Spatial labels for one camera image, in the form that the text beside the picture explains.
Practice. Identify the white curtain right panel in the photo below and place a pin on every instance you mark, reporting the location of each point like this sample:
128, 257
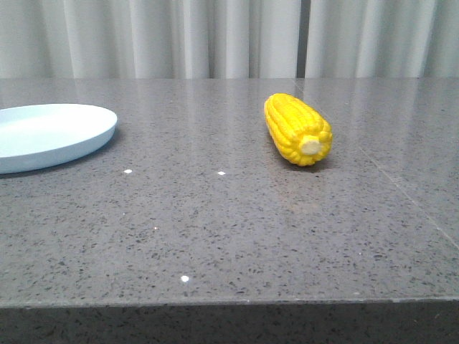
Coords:
382, 39

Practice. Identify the yellow corn cob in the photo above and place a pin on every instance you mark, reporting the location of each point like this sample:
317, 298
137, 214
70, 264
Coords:
300, 133

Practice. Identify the light blue plate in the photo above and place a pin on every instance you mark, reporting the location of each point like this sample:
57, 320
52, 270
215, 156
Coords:
41, 136

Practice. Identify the white curtain panel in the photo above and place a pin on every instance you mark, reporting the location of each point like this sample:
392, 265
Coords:
150, 39
382, 39

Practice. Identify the white curtain left panel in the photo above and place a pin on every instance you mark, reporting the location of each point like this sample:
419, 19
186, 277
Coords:
150, 39

